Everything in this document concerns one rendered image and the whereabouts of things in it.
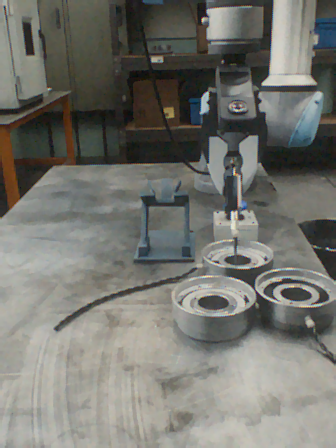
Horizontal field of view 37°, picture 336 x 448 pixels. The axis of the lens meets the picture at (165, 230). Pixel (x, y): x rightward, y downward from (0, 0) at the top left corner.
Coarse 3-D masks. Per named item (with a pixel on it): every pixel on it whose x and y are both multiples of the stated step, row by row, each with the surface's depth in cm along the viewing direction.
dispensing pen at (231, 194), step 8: (232, 160) 74; (232, 168) 74; (232, 176) 72; (232, 184) 72; (232, 192) 72; (232, 200) 72; (232, 208) 72; (232, 216) 73; (232, 224) 72; (232, 232) 72
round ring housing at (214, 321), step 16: (176, 288) 65; (192, 288) 67; (208, 288) 67; (224, 288) 67; (240, 288) 66; (176, 304) 61; (192, 304) 63; (208, 304) 66; (224, 304) 65; (176, 320) 62; (192, 320) 59; (208, 320) 58; (224, 320) 58; (240, 320) 59; (192, 336) 61; (208, 336) 60; (224, 336) 60; (240, 336) 61
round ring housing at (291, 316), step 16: (272, 272) 68; (288, 272) 69; (304, 272) 68; (256, 288) 64; (288, 288) 66; (304, 288) 66; (272, 304) 61; (288, 304) 60; (304, 304) 62; (320, 304) 60; (272, 320) 63; (288, 320) 60; (304, 320) 60; (320, 320) 60
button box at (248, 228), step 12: (216, 216) 88; (228, 216) 87; (240, 216) 87; (252, 216) 88; (216, 228) 85; (228, 228) 84; (240, 228) 84; (252, 228) 84; (216, 240) 85; (252, 240) 85
